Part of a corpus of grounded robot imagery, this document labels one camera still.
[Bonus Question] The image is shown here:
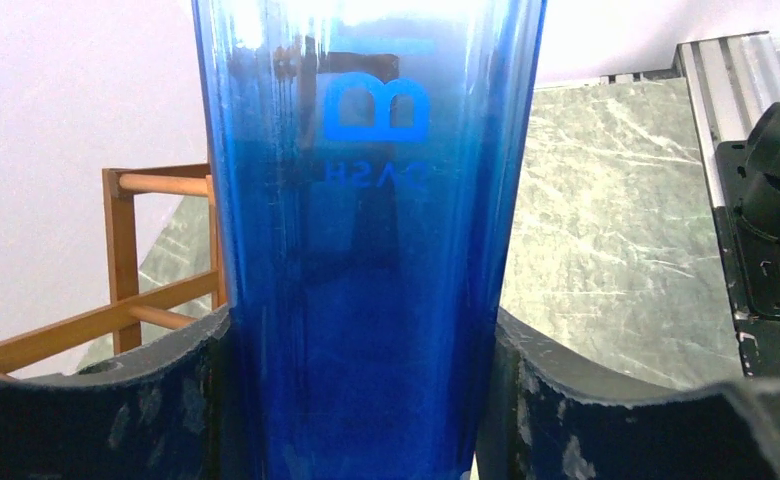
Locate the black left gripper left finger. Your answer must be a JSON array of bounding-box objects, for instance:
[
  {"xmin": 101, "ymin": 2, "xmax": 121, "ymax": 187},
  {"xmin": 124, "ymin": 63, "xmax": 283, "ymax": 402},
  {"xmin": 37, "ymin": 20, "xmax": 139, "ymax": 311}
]
[{"xmin": 0, "ymin": 309, "xmax": 230, "ymax": 479}]

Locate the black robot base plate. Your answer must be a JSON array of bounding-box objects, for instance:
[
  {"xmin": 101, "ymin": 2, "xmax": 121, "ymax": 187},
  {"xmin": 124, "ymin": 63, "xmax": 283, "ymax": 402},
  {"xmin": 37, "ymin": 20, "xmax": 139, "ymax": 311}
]
[{"xmin": 714, "ymin": 101, "xmax": 780, "ymax": 377}]

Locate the brown wooden wine rack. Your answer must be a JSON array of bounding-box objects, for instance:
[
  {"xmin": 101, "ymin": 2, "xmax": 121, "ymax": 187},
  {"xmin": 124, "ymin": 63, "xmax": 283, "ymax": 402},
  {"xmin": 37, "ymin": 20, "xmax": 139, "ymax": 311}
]
[{"xmin": 0, "ymin": 163, "xmax": 228, "ymax": 381}]

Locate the blue square glass bottle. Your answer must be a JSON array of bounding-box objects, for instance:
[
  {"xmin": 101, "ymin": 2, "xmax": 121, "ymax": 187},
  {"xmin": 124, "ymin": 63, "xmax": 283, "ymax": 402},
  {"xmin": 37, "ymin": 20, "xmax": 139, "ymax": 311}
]
[{"xmin": 191, "ymin": 1, "xmax": 546, "ymax": 479}]

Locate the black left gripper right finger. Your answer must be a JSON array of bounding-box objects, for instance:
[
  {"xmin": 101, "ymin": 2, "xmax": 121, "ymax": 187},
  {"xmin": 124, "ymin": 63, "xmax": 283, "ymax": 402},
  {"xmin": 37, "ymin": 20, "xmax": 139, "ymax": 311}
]
[{"xmin": 476, "ymin": 312, "xmax": 780, "ymax": 479}]

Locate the aluminium frame rail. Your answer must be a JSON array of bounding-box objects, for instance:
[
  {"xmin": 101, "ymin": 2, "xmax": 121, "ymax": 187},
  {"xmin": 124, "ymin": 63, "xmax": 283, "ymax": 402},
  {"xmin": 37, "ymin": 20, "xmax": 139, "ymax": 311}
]
[{"xmin": 600, "ymin": 31, "xmax": 780, "ymax": 208}]

